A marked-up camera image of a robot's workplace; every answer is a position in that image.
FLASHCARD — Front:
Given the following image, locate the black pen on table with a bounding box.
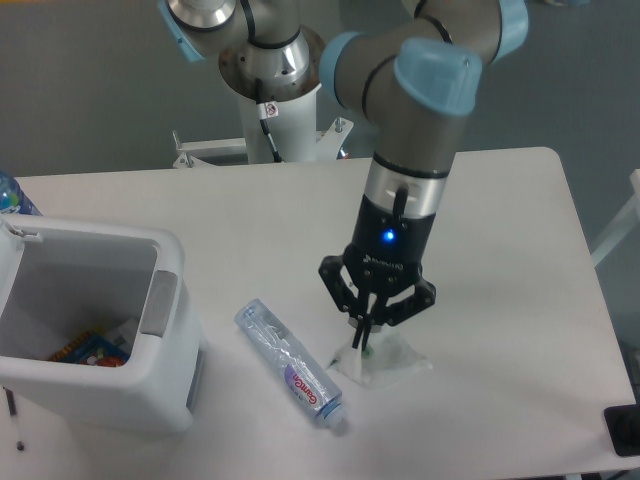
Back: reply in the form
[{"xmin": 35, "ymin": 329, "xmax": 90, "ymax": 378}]
[{"xmin": 3, "ymin": 387, "xmax": 25, "ymax": 452}]

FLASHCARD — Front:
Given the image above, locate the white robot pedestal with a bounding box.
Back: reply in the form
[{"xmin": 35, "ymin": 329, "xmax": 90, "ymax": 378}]
[{"xmin": 171, "ymin": 27, "xmax": 356, "ymax": 169}]

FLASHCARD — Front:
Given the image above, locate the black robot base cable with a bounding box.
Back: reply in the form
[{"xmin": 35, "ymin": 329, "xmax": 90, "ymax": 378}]
[{"xmin": 253, "ymin": 77, "xmax": 285, "ymax": 164}]

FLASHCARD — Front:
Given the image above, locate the white tissue pack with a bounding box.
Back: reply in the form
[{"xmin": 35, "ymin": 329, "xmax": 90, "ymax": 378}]
[{"xmin": 328, "ymin": 331, "xmax": 433, "ymax": 389}]

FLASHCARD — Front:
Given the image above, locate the colourful trash in bin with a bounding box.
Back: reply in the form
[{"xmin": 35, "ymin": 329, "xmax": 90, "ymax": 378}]
[{"xmin": 46, "ymin": 327, "xmax": 131, "ymax": 368}]

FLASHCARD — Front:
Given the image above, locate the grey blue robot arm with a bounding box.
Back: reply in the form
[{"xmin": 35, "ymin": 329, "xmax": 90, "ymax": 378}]
[{"xmin": 158, "ymin": 1, "xmax": 529, "ymax": 349}]

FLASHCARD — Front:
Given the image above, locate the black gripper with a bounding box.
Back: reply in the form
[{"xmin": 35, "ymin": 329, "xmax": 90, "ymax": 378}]
[{"xmin": 318, "ymin": 192, "xmax": 436, "ymax": 350}]

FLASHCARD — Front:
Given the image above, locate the black device at table corner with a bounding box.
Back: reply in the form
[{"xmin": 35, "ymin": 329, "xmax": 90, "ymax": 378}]
[{"xmin": 604, "ymin": 404, "xmax": 639, "ymax": 457}]

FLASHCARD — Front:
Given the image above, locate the clear plastic water bottle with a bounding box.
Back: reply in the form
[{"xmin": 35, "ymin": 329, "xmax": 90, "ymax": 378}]
[{"xmin": 235, "ymin": 299, "xmax": 346, "ymax": 431}]

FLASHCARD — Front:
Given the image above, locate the white frame at right edge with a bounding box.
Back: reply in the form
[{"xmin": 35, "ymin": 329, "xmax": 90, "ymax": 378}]
[{"xmin": 591, "ymin": 169, "xmax": 639, "ymax": 267}]

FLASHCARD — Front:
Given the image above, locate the white trash can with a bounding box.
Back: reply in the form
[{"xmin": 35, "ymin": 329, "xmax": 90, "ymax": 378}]
[{"xmin": 1, "ymin": 214, "xmax": 207, "ymax": 432}]

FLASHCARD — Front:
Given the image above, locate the blue bottle at edge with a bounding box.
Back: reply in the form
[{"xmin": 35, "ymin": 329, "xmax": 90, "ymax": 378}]
[{"xmin": 0, "ymin": 171, "xmax": 42, "ymax": 216}]

